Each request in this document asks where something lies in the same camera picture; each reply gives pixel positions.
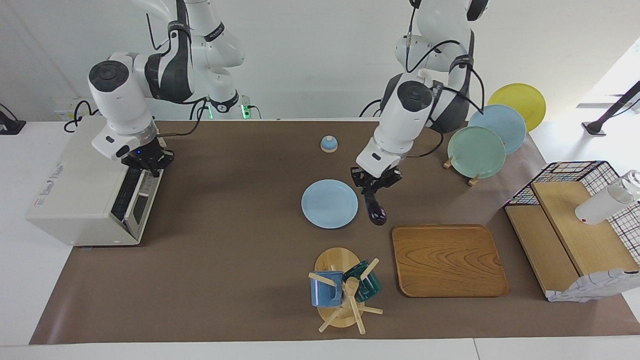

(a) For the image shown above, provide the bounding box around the dark purple eggplant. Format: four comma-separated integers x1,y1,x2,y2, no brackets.
364,189,388,226

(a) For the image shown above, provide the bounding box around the glass oven door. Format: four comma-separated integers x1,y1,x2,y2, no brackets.
111,167,163,241

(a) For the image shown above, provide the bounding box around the cream toaster oven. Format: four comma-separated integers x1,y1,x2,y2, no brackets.
25,116,163,247

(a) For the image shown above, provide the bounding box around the wooden mug tree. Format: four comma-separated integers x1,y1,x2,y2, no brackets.
308,247,384,335

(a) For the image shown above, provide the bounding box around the wooden plate rack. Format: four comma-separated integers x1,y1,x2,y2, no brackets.
443,155,481,187

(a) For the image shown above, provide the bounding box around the dark green mug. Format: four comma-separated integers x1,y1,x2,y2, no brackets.
342,260,383,303

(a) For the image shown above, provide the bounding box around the wooden serving tray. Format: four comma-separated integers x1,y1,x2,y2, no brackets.
391,224,510,299

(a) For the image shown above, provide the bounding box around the pale green racked plate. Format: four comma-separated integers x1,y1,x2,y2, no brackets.
447,126,507,180

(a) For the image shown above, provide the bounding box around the brown table mat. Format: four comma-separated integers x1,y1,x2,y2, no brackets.
29,120,640,346

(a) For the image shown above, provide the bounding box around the blue mug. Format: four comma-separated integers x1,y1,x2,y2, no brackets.
310,270,345,308

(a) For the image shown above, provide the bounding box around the light blue racked plate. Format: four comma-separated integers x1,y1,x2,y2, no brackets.
468,104,527,156

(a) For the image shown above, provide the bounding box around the yellow racked plate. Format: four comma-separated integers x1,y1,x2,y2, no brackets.
487,83,547,133

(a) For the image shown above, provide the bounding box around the wooden step shelf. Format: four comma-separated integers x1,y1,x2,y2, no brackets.
504,181,640,301

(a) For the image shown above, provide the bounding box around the white cup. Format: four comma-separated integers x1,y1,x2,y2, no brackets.
575,170,640,226

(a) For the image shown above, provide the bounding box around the black stand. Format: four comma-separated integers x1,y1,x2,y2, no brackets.
581,80,640,137

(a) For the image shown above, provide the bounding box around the white patterned cloth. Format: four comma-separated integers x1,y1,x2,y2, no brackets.
546,268,640,303

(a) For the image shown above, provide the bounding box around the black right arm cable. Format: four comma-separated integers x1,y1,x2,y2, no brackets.
145,12,210,139

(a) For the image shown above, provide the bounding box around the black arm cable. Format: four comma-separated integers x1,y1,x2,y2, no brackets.
145,12,210,139
404,0,487,159

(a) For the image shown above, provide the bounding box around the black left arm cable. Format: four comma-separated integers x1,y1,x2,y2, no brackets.
404,0,487,159

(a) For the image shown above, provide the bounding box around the black base cable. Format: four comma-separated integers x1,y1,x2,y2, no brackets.
189,96,213,121
359,98,385,119

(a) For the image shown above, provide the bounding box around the black cable behind oven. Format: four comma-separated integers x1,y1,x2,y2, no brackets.
63,100,98,134

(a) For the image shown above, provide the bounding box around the black clamp mount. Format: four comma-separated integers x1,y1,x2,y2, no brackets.
0,103,27,136

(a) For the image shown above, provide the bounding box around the black wire basket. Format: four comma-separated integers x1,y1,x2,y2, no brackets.
504,160,640,266

